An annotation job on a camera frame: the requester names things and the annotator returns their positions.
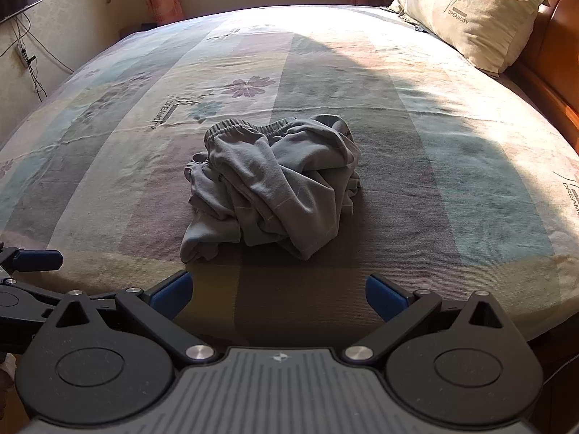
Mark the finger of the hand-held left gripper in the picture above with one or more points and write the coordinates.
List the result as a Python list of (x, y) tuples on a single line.
[(38, 261)]

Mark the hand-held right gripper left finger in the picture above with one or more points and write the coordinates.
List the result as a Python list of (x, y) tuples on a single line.
[(174, 294)]

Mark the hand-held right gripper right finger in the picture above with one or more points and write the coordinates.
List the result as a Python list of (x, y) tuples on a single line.
[(384, 296)]

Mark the grey pants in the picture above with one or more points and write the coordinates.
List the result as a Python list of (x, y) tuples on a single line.
[(271, 181)]

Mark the person's left hand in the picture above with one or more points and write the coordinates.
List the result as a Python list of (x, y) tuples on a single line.
[(4, 384)]

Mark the bed with patchwork sheet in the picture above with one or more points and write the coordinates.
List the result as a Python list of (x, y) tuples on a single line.
[(407, 167)]

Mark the white power strip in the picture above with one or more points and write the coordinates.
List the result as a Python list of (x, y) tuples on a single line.
[(25, 56)]

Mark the wooden headboard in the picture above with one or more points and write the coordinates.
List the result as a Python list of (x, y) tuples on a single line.
[(552, 63)]

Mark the large cream pillow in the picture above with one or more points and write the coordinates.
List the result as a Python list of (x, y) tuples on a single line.
[(470, 18)]

